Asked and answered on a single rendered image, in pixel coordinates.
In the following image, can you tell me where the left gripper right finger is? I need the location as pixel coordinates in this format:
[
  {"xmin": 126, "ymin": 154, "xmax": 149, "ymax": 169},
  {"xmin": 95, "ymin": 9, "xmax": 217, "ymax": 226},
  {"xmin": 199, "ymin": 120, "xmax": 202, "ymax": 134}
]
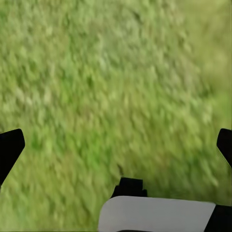
[{"xmin": 217, "ymin": 128, "xmax": 232, "ymax": 167}]

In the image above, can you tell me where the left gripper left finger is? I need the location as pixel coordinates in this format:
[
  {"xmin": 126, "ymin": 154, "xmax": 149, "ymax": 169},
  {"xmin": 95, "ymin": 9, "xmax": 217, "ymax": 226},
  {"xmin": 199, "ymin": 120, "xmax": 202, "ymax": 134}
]
[{"xmin": 0, "ymin": 129, "xmax": 25, "ymax": 186}]

